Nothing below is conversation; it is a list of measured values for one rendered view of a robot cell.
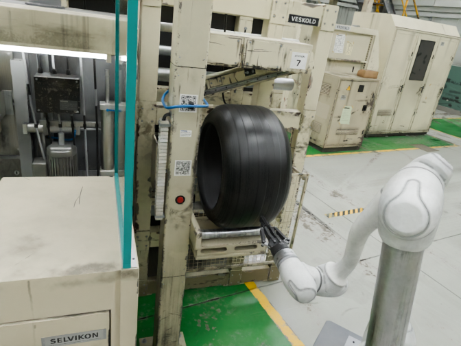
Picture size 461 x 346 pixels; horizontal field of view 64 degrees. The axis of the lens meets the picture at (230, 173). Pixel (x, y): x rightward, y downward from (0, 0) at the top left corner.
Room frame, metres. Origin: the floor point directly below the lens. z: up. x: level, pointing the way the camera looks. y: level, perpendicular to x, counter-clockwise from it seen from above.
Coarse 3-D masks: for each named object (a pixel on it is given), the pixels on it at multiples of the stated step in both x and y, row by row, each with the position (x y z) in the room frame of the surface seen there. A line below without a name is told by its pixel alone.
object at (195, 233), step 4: (192, 212) 1.59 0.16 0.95; (192, 216) 1.55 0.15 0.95; (192, 220) 1.51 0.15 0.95; (196, 220) 1.52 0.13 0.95; (192, 224) 1.49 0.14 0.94; (196, 224) 1.48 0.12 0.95; (192, 228) 1.48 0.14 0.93; (196, 228) 1.45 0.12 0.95; (192, 232) 1.47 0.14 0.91; (196, 232) 1.42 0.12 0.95; (200, 232) 1.42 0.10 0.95; (192, 236) 1.47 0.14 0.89; (196, 236) 1.41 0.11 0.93; (200, 236) 1.42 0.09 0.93; (192, 240) 1.46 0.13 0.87; (196, 240) 1.41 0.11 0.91; (200, 240) 1.42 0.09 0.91; (196, 244) 1.41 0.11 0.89; (200, 244) 1.42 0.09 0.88; (196, 248) 1.41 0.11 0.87
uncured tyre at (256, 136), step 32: (224, 128) 1.51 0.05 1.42; (256, 128) 1.52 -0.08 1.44; (224, 160) 1.44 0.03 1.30; (256, 160) 1.42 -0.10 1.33; (288, 160) 1.49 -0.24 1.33; (224, 192) 1.40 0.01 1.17; (256, 192) 1.39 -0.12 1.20; (288, 192) 1.49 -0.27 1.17; (224, 224) 1.45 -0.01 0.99; (256, 224) 1.49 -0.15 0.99
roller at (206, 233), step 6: (234, 228) 1.54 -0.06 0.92; (240, 228) 1.55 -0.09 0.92; (246, 228) 1.56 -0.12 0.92; (252, 228) 1.57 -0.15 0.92; (258, 228) 1.58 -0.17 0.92; (204, 234) 1.47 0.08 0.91; (210, 234) 1.48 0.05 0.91; (216, 234) 1.49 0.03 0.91; (222, 234) 1.50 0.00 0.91; (228, 234) 1.51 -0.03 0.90; (234, 234) 1.52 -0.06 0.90; (240, 234) 1.53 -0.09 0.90; (246, 234) 1.54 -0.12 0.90; (252, 234) 1.55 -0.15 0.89; (258, 234) 1.57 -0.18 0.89
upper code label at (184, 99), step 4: (180, 96) 1.48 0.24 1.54; (184, 96) 1.49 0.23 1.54; (188, 96) 1.49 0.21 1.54; (192, 96) 1.50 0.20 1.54; (196, 96) 1.50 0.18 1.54; (180, 100) 1.48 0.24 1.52; (184, 100) 1.49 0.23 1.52; (188, 100) 1.49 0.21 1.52; (192, 100) 1.50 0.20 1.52; (196, 100) 1.51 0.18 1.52; (180, 104) 1.48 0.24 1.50; (184, 104) 1.49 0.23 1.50; (196, 104) 1.51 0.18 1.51; (180, 108) 1.48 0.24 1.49; (184, 108) 1.49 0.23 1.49; (188, 108) 1.49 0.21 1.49; (196, 108) 1.51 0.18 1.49; (188, 112) 1.49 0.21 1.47; (192, 112) 1.50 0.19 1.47
